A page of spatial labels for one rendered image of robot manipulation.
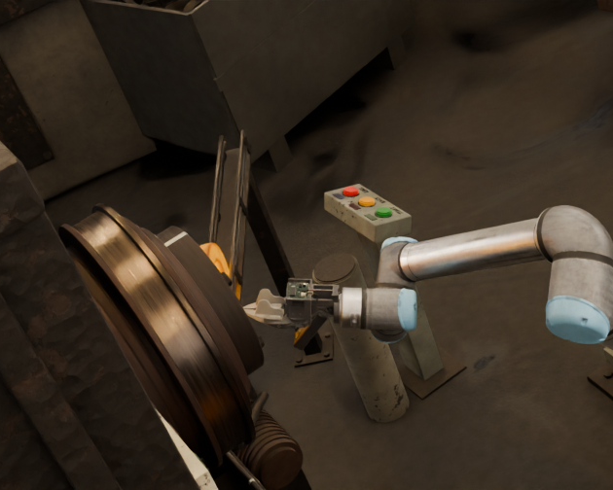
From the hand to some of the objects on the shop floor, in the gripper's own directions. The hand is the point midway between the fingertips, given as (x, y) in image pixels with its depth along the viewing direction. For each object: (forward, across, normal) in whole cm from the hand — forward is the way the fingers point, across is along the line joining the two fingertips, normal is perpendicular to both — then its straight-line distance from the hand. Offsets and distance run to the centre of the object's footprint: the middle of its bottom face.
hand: (248, 312), depth 254 cm
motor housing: (-17, +16, +70) cm, 74 cm away
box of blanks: (+9, -224, +78) cm, 238 cm away
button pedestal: (-45, -48, +61) cm, 89 cm away
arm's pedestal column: (-112, -24, +39) cm, 121 cm away
